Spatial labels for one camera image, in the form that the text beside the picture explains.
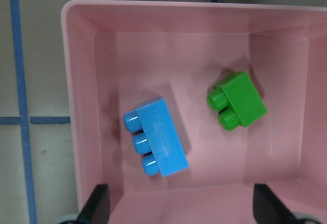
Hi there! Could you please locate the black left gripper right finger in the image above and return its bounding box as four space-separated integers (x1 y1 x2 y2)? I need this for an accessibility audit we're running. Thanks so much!
253 184 297 223

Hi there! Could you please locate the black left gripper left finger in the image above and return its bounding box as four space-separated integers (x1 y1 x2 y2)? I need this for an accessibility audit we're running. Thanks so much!
78 184 110 223

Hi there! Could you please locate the blue toy block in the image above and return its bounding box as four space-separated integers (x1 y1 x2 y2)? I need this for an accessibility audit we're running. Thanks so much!
123 96 189 177

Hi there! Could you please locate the green toy block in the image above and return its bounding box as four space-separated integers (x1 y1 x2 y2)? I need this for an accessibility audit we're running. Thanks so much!
206 72 267 131

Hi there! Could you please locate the pink plastic box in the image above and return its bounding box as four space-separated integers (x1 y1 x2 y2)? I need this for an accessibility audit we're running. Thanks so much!
61 0 326 223

